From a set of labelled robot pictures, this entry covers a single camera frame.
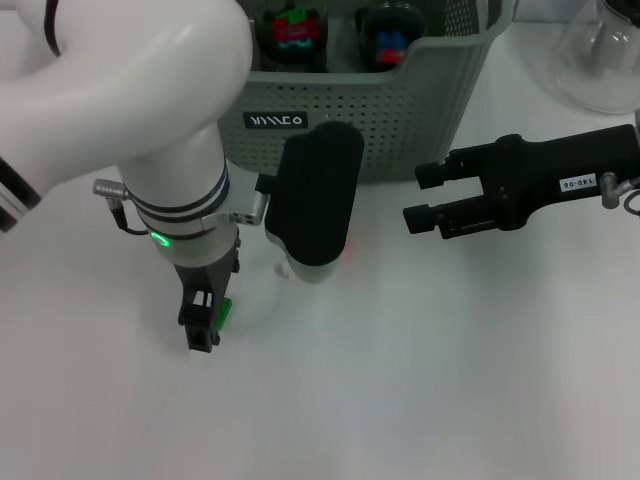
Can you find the grey-green plastic storage bin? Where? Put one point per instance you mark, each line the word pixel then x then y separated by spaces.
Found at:
pixel 400 110

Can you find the teal square plate brick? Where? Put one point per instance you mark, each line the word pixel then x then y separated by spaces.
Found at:
pixel 292 45

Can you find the dark red long brick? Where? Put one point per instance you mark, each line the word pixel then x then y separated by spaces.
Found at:
pixel 295 29

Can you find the small red brick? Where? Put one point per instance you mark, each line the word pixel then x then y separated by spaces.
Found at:
pixel 390 56

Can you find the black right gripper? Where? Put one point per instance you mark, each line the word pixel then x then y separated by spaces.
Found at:
pixel 545 170

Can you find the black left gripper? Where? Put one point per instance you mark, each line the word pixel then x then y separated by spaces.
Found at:
pixel 210 275

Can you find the green notched brick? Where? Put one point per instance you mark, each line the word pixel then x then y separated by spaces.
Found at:
pixel 296 12

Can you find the blue square plate brick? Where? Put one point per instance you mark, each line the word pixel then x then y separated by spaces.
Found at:
pixel 391 40

